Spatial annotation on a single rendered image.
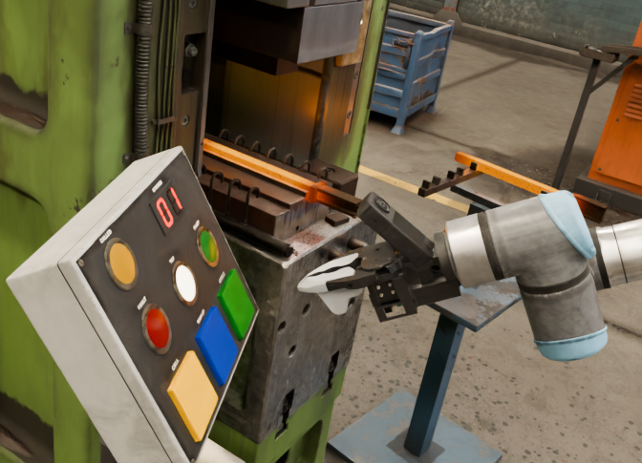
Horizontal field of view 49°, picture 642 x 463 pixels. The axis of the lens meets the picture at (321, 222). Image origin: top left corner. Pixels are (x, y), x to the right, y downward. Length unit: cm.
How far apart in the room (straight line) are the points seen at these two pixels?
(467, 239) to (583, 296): 16
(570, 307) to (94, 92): 72
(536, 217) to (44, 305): 56
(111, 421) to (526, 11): 841
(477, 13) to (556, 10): 95
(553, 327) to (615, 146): 379
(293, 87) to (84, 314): 104
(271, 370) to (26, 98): 68
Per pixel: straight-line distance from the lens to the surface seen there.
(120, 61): 112
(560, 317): 93
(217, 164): 149
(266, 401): 150
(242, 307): 101
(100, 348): 76
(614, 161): 472
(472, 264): 89
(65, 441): 152
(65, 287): 73
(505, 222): 89
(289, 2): 117
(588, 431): 269
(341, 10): 131
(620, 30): 873
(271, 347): 141
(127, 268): 78
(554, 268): 90
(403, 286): 92
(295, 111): 168
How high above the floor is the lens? 157
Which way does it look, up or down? 26 degrees down
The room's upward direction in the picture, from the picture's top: 10 degrees clockwise
